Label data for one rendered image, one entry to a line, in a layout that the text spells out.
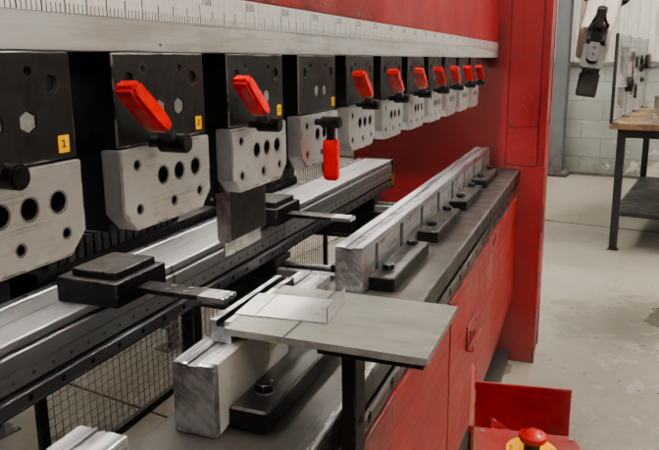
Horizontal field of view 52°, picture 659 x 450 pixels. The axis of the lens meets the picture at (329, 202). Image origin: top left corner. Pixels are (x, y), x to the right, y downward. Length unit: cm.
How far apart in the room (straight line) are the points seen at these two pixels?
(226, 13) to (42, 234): 36
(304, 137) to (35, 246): 52
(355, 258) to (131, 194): 76
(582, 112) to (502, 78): 548
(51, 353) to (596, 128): 775
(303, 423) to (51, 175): 49
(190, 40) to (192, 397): 43
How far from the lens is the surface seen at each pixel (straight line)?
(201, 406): 88
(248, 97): 78
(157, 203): 68
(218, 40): 79
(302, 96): 99
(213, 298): 98
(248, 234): 95
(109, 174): 65
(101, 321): 108
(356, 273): 135
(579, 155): 847
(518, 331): 318
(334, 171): 102
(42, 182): 57
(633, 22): 833
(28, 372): 99
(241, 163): 82
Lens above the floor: 133
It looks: 12 degrees down
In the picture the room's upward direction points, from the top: 1 degrees counter-clockwise
